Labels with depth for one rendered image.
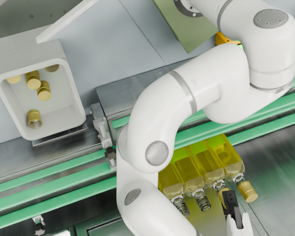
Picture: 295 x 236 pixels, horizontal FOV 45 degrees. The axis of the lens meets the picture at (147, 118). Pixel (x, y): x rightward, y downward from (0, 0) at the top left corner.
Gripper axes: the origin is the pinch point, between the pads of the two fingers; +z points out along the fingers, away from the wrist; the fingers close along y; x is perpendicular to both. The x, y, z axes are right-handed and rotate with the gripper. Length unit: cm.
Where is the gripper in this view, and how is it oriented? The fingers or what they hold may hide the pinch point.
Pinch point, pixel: (229, 202)
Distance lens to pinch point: 94.4
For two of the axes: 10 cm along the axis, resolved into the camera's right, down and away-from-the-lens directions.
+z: -0.7, -7.1, 7.0
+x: -9.9, 1.2, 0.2
